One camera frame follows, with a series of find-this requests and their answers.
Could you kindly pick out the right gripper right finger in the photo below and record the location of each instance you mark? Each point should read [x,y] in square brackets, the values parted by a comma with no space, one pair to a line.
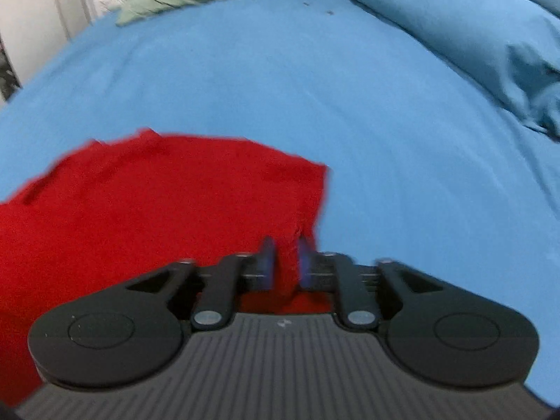
[435,330]

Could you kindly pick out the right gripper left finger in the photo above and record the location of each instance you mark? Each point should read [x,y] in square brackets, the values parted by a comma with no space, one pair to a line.
[130,331]

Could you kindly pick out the red knit sweater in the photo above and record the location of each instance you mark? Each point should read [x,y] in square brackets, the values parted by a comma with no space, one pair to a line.
[110,212]

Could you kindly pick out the blue bed sheet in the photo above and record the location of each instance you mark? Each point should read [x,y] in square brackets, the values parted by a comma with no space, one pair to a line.
[425,167]

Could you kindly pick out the blue folded duvet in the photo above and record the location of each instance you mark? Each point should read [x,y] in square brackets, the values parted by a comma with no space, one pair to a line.
[509,47]

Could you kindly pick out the white wardrobe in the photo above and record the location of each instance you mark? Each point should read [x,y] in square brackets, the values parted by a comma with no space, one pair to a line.
[34,31]

